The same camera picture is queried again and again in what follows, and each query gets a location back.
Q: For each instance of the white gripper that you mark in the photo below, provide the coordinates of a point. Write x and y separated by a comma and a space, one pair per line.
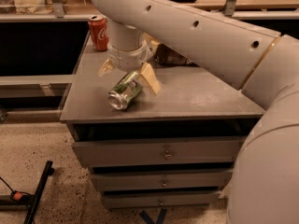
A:
130, 61

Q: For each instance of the middle grey drawer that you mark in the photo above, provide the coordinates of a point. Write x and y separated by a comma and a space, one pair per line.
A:
162, 180

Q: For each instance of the brown chip bag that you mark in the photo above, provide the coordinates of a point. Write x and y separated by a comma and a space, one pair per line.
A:
165, 56

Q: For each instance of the grey drawer cabinet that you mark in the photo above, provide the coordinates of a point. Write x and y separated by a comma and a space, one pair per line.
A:
192, 103

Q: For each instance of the bottom grey drawer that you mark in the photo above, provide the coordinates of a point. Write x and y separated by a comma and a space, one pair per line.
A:
160, 199

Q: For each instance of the green soda can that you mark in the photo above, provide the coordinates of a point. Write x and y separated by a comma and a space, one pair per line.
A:
125, 91

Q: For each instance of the top grey drawer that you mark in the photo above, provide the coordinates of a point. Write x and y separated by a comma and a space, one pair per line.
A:
121, 153

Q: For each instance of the black floor stand leg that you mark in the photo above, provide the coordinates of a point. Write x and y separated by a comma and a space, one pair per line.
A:
47, 172

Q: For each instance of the red cola can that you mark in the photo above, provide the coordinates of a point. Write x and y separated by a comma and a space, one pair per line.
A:
98, 30

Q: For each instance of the metal railing frame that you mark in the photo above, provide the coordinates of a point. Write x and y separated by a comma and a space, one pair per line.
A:
237, 9

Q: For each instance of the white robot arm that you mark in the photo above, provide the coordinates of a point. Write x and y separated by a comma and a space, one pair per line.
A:
261, 63

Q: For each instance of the grey drawer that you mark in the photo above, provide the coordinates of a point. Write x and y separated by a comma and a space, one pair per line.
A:
162, 180
160, 199
121, 153

